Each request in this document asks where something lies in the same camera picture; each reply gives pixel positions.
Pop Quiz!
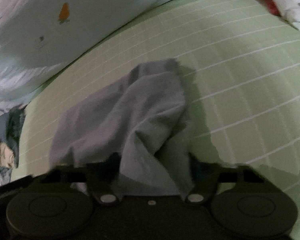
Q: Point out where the dark blue garment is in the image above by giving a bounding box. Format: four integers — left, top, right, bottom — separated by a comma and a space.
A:
0, 107, 26, 168

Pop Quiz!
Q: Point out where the green grid cutting mat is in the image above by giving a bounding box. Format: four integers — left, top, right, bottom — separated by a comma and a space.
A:
12, 0, 300, 239

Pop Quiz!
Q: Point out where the grey cloth garment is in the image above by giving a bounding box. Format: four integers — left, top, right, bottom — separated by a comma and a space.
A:
49, 59, 193, 196

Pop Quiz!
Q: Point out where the light blue fabric storage bag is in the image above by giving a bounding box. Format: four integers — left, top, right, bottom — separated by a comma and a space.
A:
0, 0, 171, 113

